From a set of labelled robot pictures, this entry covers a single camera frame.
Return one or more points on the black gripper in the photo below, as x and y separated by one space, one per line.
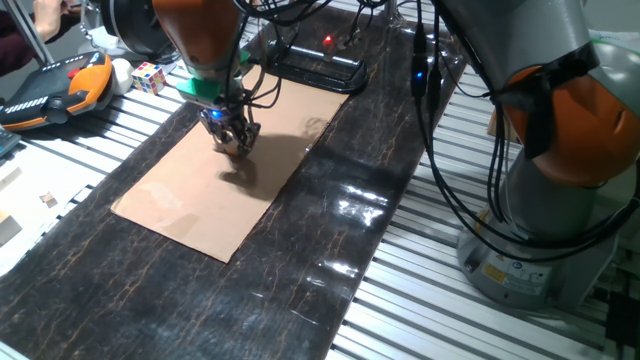
225 116

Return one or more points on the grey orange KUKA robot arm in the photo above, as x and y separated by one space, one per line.
200 30

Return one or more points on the forearm in dark red sleeve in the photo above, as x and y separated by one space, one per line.
12 50

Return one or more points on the large wooden block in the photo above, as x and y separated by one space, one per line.
9 230

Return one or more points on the person hand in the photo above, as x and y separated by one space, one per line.
47 15

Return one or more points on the brown cardboard sheet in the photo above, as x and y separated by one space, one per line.
200 200

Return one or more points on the Rubik's cube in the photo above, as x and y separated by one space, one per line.
149 78

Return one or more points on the white ball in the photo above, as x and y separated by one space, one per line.
122 75

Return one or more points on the black plastic tray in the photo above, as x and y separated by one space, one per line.
350 80

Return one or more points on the black filament spool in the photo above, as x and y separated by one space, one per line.
135 25

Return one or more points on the dark marble pattern mat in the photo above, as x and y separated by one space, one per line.
300 310

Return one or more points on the orange black teach pendant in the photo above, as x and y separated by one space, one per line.
55 90

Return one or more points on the tiny wooden cube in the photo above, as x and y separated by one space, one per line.
49 200

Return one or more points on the white paper sheet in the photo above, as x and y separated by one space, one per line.
50 235

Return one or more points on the black keyboard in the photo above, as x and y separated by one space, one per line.
7 142

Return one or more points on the thin wooden plank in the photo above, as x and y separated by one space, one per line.
10 179

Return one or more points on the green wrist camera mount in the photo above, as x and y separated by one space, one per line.
197 90

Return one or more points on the aluminium frame post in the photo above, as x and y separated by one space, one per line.
30 32

